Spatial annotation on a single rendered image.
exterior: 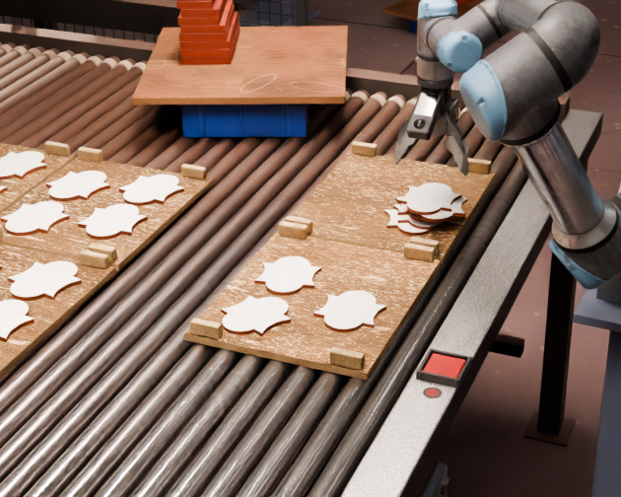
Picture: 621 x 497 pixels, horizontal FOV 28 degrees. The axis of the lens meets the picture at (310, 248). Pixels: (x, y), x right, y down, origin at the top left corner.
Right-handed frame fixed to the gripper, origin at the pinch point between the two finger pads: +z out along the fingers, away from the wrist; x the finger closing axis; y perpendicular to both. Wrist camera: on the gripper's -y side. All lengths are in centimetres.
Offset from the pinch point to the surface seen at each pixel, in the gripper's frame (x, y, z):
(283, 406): 3, -68, 12
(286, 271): 18.1, -31.9, 9.7
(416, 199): 2.0, -2.3, 5.5
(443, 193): -2.3, 2.2, 5.5
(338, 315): 3.0, -42.7, 9.7
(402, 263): -1.2, -19.8, 10.6
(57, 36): 134, 67, 9
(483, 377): 6, 79, 104
